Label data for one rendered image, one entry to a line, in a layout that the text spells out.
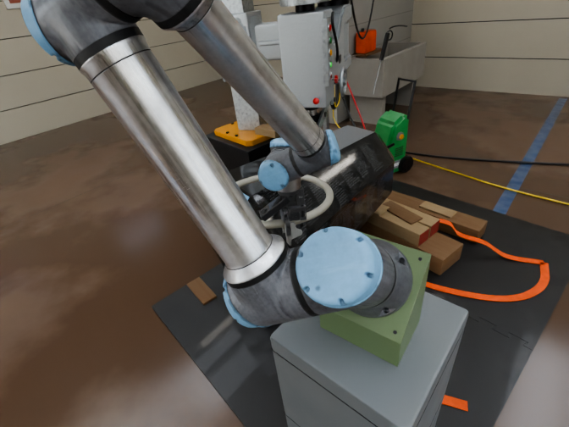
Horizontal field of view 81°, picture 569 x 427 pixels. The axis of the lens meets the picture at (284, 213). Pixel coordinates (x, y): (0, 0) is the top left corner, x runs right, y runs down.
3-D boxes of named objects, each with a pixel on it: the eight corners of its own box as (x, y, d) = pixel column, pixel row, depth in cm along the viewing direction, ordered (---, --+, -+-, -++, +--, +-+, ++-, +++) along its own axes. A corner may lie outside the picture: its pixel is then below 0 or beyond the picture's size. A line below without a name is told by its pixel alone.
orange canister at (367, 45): (350, 57, 454) (350, 29, 436) (369, 50, 484) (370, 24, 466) (365, 57, 441) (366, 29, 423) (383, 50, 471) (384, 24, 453)
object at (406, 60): (340, 123, 482) (340, 58, 435) (383, 98, 560) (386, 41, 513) (380, 129, 446) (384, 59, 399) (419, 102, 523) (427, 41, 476)
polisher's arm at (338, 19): (323, 81, 243) (321, 2, 217) (355, 80, 236) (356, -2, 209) (295, 113, 186) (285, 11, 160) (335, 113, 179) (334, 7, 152)
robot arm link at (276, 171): (284, 154, 87) (294, 139, 97) (248, 170, 92) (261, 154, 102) (301, 184, 90) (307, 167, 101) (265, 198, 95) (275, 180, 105)
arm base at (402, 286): (422, 252, 78) (416, 245, 70) (398, 330, 77) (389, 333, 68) (349, 231, 89) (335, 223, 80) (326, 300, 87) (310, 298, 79)
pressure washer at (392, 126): (389, 158, 368) (395, 75, 320) (412, 169, 341) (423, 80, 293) (363, 168, 356) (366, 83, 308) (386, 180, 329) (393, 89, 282)
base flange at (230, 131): (212, 134, 271) (211, 129, 268) (259, 117, 297) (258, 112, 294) (249, 147, 239) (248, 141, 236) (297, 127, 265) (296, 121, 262)
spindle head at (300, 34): (303, 95, 203) (298, 9, 178) (339, 94, 196) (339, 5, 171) (285, 113, 175) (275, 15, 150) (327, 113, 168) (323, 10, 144)
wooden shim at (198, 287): (186, 285, 231) (186, 284, 231) (199, 278, 236) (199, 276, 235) (203, 305, 214) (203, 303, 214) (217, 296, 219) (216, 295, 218)
